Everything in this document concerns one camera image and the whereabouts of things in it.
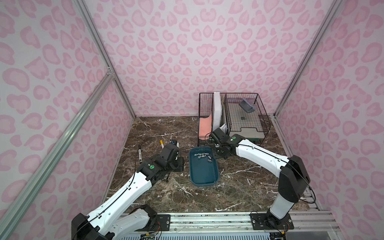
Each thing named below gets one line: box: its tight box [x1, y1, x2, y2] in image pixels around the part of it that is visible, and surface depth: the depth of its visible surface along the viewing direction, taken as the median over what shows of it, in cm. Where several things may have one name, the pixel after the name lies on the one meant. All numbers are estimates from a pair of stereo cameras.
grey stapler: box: [239, 98, 255, 113], surface depth 95 cm
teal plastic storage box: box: [189, 146, 219, 187], surface depth 95 cm
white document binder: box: [212, 92, 222, 132], surface depth 95 cm
